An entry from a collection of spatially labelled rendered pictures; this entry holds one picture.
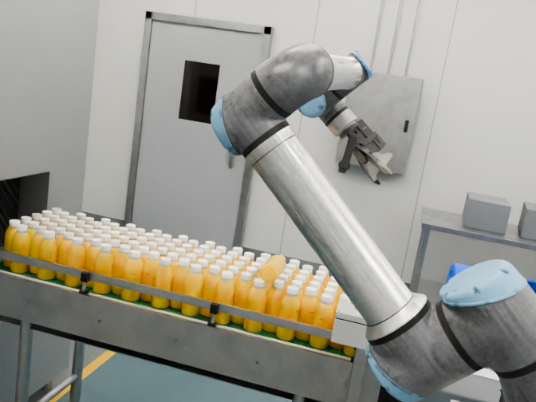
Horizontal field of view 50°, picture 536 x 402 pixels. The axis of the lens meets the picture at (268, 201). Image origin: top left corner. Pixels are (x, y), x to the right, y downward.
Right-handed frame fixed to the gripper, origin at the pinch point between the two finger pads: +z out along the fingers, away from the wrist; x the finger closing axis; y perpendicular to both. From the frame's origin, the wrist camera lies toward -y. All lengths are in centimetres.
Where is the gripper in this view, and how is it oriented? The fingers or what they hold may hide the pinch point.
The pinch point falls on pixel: (384, 181)
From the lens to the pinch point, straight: 184.5
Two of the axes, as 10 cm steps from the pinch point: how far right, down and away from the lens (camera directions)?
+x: -0.6, 1.8, 9.8
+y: 7.7, -6.2, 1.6
